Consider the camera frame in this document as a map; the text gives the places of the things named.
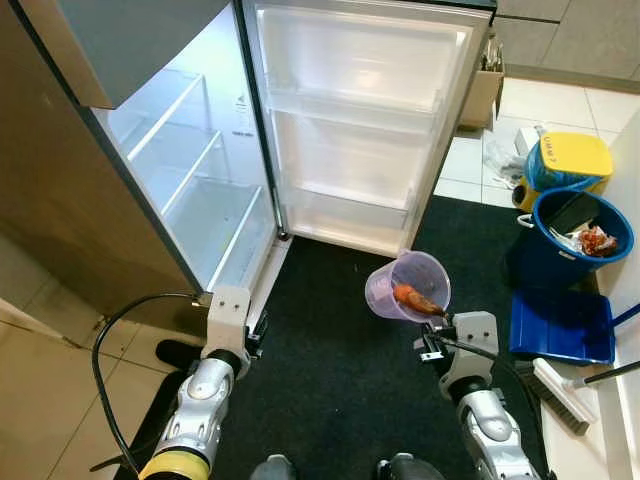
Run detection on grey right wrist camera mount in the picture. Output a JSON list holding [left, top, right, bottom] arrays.
[[440, 311, 500, 390]]

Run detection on brown cardboard box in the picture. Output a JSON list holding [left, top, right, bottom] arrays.
[[460, 30, 507, 132]]

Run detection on orange carrot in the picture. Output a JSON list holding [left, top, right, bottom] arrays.
[[392, 283, 446, 317]]

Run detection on red crumpled packet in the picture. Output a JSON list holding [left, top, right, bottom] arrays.
[[579, 225, 620, 259]]

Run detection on grey steel fridge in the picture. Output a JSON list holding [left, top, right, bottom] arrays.
[[0, 0, 298, 339]]

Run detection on white black broom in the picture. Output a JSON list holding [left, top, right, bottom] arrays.
[[520, 357, 640, 437]]

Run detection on grey robot leg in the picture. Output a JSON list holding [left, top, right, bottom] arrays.
[[250, 455, 297, 480], [378, 452, 443, 480]]

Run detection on blue pole handle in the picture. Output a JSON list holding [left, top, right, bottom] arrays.
[[612, 303, 640, 327]]

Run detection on black kitchen floor mat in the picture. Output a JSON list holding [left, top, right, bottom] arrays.
[[115, 195, 623, 480]]

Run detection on white fridge door bin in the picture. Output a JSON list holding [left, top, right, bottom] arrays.
[[283, 180, 426, 251], [262, 85, 448, 136]]

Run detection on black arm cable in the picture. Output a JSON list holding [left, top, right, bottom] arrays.
[[90, 291, 213, 477], [428, 335, 549, 480]]

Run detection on black flat trash piece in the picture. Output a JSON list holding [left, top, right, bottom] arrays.
[[547, 195, 602, 238]]

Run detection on blue dustpan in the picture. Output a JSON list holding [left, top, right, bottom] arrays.
[[508, 289, 617, 367]]

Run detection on clear pink measuring jug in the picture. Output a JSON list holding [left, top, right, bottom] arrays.
[[365, 250, 454, 325]]

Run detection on glass fridge shelf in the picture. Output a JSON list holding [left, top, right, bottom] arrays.
[[165, 183, 278, 293], [108, 72, 209, 163], [140, 128, 227, 217]]

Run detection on grey kitchen cabinet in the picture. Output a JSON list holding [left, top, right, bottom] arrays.
[[495, 0, 640, 93]]

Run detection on yellow lid trash bin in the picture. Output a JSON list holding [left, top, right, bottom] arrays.
[[514, 130, 615, 213]]

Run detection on grey robot right leg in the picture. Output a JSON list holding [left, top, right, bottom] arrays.
[[378, 452, 443, 480]]

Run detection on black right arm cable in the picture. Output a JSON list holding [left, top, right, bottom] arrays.
[[428, 335, 549, 480]]

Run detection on crumpled white plastic bag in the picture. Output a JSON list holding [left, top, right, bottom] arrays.
[[484, 125, 547, 193]]

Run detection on grey robot left leg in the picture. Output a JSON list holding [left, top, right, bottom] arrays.
[[250, 455, 297, 480]]

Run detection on blue round trash bin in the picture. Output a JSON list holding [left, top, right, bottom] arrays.
[[505, 188, 635, 294]]

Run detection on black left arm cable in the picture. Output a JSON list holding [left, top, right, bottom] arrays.
[[90, 291, 213, 477]]

